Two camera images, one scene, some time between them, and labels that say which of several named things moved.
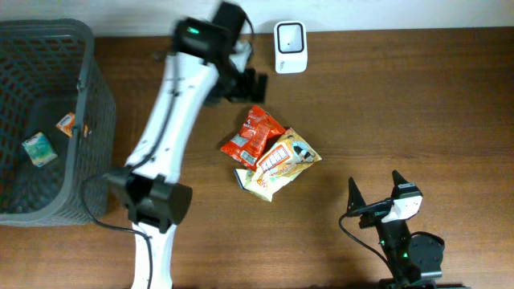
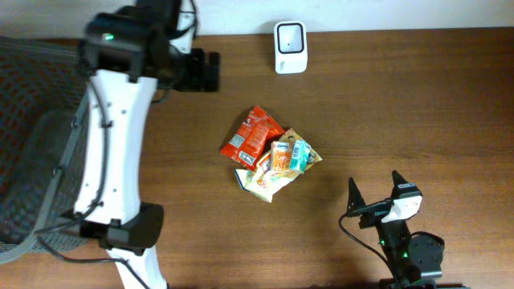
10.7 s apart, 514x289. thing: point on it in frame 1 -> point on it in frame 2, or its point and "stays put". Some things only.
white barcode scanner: x=291 y=46 stays put
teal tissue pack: x=40 y=149 -> x=299 y=156
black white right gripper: x=376 y=213 stays put
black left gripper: x=249 y=86 -> x=201 y=70
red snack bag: x=259 y=132 stays put
